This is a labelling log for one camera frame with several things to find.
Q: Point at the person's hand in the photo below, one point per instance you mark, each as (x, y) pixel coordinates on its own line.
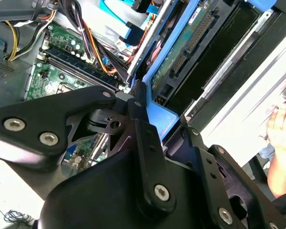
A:
(283, 133)

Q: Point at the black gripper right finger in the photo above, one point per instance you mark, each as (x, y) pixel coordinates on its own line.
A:
(212, 181)

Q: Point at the hard disk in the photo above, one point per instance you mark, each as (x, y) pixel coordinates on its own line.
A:
(193, 47)

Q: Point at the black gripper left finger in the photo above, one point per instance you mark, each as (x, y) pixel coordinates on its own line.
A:
(50, 114)

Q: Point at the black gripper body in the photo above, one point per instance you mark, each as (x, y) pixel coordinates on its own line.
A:
(97, 202)

